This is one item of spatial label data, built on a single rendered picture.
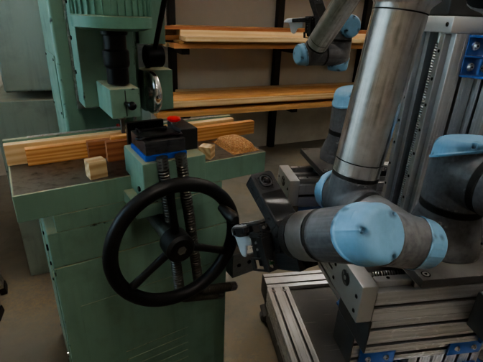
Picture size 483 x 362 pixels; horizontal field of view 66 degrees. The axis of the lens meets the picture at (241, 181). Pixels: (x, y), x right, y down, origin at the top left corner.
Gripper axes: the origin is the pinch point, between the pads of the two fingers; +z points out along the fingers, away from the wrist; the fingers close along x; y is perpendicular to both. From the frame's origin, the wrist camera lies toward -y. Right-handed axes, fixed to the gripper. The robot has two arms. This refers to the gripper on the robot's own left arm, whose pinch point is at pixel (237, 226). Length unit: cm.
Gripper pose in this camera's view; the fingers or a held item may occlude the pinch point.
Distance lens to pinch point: 74.0
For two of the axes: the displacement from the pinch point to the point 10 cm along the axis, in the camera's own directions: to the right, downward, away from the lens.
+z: -4.7, 1.4, 8.7
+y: 2.3, 9.7, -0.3
